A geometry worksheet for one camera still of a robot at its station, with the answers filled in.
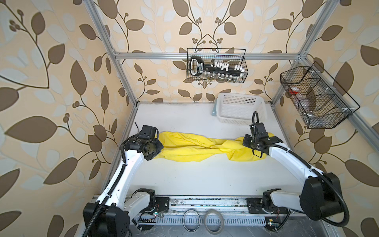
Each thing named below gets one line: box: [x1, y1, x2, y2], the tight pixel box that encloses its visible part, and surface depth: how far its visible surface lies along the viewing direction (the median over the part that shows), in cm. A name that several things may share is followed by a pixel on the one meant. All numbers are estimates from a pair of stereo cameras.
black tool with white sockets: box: [189, 55, 246, 77], surface depth 84 cm
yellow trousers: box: [155, 131, 266, 162], surface depth 91 cm
